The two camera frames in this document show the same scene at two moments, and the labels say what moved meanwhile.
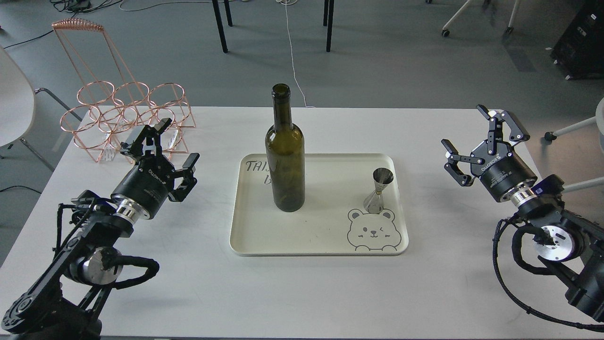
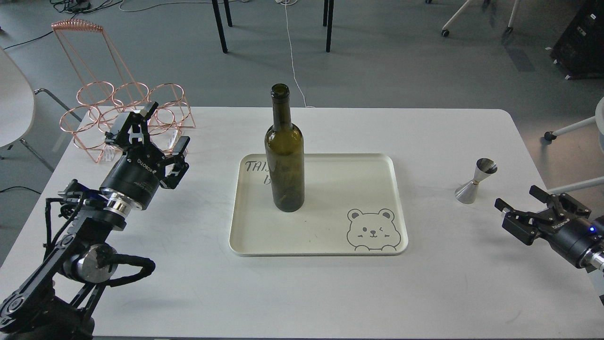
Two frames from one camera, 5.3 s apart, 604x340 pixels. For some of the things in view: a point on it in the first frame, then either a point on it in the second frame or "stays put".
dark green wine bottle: (285, 155) stays put
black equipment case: (579, 53) stays put
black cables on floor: (74, 6) stays put
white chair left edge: (17, 104) stays put
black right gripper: (501, 172) → (572, 236)
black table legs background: (227, 4) stays put
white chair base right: (599, 119) stays put
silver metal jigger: (374, 203) → (466, 193)
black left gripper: (145, 187) → (135, 176)
